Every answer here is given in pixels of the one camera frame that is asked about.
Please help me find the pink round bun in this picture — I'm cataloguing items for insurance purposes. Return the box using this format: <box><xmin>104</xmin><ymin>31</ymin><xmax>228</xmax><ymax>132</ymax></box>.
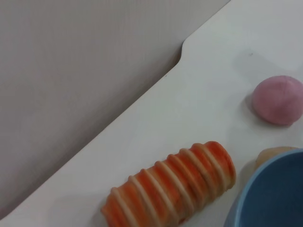
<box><xmin>251</xmin><ymin>75</ymin><xmax>303</xmax><ymax>126</ymax></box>

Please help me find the orange striped bread roll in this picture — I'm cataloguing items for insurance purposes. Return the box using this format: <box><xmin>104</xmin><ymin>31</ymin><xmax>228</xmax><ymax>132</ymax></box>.
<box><xmin>100</xmin><ymin>141</ymin><xmax>237</xmax><ymax>227</ymax></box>

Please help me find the beige round bun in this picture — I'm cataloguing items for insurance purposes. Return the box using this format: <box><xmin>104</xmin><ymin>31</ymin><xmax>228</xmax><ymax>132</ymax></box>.
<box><xmin>255</xmin><ymin>146</ymin><xmax>302</xmax><ymax>171</ymax></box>

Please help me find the blue plastic bowl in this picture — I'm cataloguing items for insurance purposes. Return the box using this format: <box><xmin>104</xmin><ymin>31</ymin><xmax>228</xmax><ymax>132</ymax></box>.
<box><xmin>223</xmin><ymin>148</ymin><xmax>303</xmax><ymax>227</ymax></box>

